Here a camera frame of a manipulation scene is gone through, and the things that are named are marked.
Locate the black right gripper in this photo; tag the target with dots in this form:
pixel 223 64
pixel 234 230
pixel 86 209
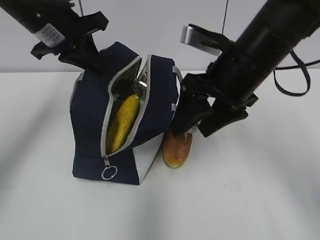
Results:
pixel 217 100

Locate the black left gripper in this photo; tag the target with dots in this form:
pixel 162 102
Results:
pixel 73 40

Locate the brown bread roll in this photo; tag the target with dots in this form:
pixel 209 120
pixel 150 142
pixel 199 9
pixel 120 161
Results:
pixel 176 149

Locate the navy blue lunch bag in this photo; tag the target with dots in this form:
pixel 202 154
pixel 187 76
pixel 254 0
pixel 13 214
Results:
pixel 95 101

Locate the yellow banana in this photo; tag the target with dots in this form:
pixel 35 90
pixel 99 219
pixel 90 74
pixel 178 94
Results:
pixel 122 123

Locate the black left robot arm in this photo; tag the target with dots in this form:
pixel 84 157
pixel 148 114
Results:
pixel 34 14

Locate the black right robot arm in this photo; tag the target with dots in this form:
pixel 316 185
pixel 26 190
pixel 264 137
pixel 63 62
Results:
pixel 272 35

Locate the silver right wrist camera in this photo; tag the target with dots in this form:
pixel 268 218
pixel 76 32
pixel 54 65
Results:
pixel 192 37

